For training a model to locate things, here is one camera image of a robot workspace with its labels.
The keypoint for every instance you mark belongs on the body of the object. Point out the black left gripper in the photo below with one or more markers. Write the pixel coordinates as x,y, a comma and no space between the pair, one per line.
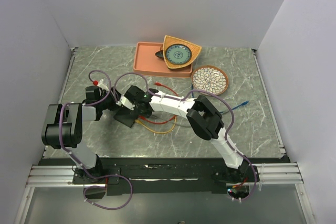
117,95

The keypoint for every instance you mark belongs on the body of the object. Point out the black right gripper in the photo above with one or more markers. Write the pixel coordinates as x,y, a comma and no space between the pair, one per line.
147,115

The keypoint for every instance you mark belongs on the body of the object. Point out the black network switch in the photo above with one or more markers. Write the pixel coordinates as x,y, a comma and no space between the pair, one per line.
126,116

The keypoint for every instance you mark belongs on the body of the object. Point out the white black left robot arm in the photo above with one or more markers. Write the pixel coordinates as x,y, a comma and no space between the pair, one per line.
63,127

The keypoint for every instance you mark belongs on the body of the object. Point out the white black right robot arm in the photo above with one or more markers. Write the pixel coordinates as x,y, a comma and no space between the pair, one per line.
205,120

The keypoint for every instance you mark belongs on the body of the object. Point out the salmon pink tray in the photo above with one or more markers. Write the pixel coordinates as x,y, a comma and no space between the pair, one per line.
148,64

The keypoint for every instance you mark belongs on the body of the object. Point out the black small bowl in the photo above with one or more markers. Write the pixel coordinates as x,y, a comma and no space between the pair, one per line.
159,54

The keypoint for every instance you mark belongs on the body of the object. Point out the teal patterned round dish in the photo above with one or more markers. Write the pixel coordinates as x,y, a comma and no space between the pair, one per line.
178,54

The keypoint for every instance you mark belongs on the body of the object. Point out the orange woven triangular plate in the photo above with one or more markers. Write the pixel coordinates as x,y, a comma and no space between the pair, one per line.
195,49

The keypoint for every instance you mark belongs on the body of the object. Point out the white floral round plate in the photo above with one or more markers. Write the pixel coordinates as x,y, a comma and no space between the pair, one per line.
210,78

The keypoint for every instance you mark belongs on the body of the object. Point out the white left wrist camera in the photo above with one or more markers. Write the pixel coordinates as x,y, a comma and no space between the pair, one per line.
101,84

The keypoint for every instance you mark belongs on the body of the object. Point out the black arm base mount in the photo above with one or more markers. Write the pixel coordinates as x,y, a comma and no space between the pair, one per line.
160,175

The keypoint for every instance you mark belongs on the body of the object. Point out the aluminium frame rail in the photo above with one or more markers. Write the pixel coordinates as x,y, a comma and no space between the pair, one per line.
62,176

